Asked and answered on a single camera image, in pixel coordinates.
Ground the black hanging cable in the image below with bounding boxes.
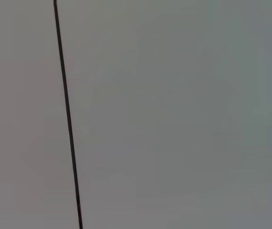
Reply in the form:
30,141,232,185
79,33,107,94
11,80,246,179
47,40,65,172
53,0,84,229

